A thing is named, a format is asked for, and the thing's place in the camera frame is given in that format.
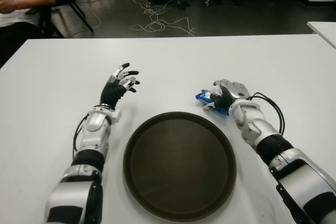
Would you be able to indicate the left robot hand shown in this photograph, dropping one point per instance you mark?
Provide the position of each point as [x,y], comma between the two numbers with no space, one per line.
[113,93]

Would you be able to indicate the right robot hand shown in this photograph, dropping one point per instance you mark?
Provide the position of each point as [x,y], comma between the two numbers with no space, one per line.
[232,91]

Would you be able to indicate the blue Oreo packet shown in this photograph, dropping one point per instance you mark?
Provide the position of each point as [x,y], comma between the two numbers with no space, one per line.
[203,96]

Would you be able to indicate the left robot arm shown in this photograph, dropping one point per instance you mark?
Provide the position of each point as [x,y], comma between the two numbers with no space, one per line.
[92,140]

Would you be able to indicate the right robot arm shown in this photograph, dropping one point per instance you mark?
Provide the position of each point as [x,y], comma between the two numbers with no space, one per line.
[288,161]

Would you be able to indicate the round dark brown tray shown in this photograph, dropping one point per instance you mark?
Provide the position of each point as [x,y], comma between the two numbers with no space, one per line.
[181,163]

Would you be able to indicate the white side table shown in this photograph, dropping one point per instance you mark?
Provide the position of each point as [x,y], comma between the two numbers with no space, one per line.
[324,31]

